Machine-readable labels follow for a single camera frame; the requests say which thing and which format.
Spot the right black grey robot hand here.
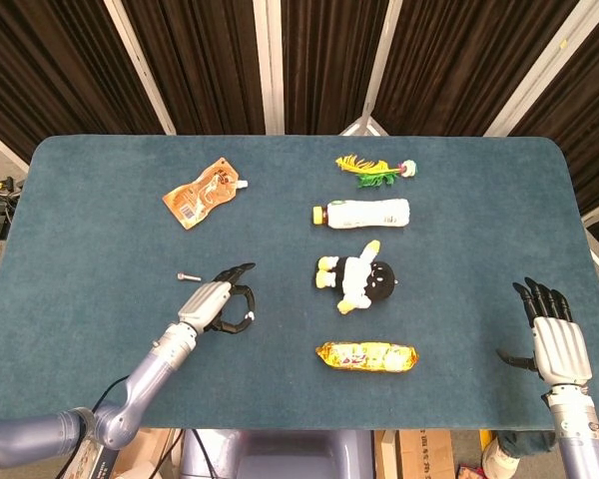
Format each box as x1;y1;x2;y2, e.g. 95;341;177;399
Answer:
496;276;594;395

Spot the left black grey robot hand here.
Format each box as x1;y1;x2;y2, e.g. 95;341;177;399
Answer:
178;262;257;334

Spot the dark teal trouser leg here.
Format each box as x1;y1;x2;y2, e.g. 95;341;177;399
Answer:
496;429;560;458

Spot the orange spout drink pouch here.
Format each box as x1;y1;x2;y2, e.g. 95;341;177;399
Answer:
162;157;250;231

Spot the teal felt table cloth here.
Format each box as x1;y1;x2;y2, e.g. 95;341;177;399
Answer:
0;135;599;431

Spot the white sneaker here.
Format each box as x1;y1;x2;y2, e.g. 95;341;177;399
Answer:
481;436;523;479

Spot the black white plush doll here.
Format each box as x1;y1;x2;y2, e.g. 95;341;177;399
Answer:
314;239;399;315

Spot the light wooden board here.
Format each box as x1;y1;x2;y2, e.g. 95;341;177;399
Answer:
110;427;181;479

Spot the golden foil snack package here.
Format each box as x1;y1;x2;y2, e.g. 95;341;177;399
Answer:
314;340;420;373

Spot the brown cardboard box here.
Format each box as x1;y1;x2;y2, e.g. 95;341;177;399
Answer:
397;429;455;479

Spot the grey robot torso base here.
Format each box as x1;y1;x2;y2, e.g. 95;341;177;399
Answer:
179;428;375;479

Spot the white bottle with yellow cap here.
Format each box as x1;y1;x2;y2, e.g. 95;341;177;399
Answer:
310;198;411;231

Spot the printed white blue box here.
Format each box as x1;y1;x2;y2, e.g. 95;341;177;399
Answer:
62;438;126;479

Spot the narrow wooden plank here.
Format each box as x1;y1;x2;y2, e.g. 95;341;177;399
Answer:
373;429;399;479

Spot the yellow green feather shuttlecock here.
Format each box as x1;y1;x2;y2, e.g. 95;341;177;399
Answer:
334;155;419;191

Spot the dark brown pleated curtain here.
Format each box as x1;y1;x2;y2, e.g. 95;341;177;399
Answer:
0;0;599;236

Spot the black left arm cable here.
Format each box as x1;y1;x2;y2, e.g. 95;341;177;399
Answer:
90;374;131;415

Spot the black torso cable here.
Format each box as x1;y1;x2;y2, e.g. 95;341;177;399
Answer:
190;428;217;479

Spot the white frame post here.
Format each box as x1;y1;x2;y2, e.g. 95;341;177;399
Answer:
103;0;177;136
337;0;405;137
483;0;599;137
253;0;286;135

